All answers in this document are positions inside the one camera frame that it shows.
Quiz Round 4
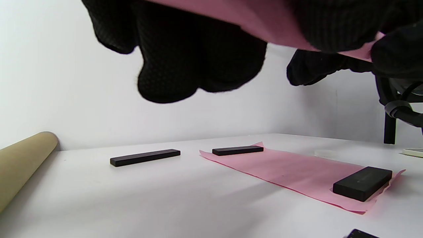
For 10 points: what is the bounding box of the person's left hand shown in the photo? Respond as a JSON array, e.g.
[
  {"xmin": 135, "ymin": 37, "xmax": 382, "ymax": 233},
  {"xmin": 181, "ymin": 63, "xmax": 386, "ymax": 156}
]
[{"xmin": 81, "ymin": 0, "xmax": 397, "ymax": 103}]

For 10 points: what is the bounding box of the person's right hand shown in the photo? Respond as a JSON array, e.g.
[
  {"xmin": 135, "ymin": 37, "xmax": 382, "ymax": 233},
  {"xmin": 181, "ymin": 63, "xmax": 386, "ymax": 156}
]
[{"xmin": 287, "ymin": 20, "xmax": 423, "ymax": 86}]

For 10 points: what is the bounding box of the pink paper sheet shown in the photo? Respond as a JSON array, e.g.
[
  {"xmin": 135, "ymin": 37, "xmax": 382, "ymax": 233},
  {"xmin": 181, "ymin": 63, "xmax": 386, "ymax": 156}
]
[
  {"xmin": 199, "ymin": 141, "xmax": 406, "ymax": 215},
  {"xmin": 145, "ymin": 0, "xmax": 386, "ymax": 62}
]

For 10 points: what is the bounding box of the black rectangular weight bar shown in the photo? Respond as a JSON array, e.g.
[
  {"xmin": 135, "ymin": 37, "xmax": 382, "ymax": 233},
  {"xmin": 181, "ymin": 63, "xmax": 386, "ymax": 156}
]
[
  {"xmin": 212, "ymin": 145, "xmax": 264, "ymax": 156},
  {"xmin": 333, "ymin": 166, "xmax": 393, "ymax": 202},
  {"xmin": 345, "ymin": 229, "xmax": 380, "ymax": 238},
  {"xmin": 110, "ymin": 149, "xmax": 181, "ymax": 167}
]

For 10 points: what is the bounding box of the brown cardboard mailing tube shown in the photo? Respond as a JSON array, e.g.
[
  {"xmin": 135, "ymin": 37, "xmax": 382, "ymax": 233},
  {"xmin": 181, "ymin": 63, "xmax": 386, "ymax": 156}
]
[{"xmin": 0, "ymin": 132, "xmax": 59, "ymax": 214}]

